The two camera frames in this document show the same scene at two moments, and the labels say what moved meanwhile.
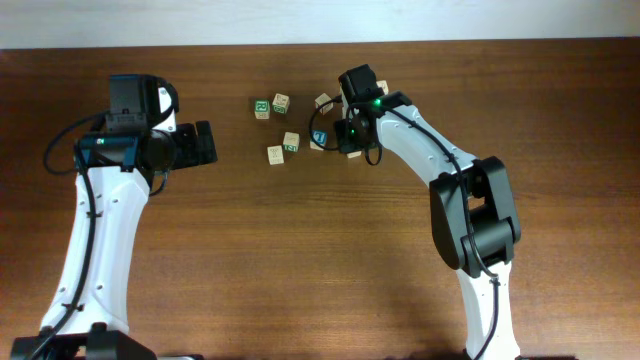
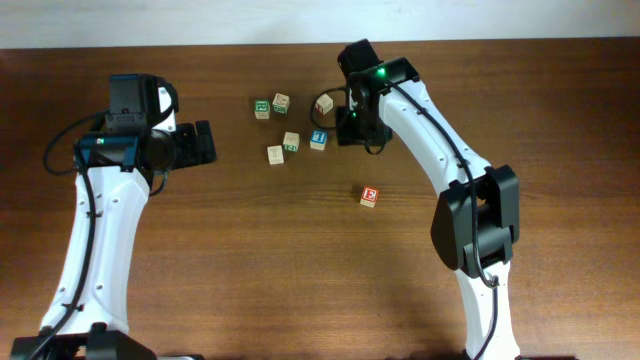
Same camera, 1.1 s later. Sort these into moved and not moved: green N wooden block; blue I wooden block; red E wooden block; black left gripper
Moved: red E wooden block
Not moved: blue I wooden block; green N wooden block; black left gripper
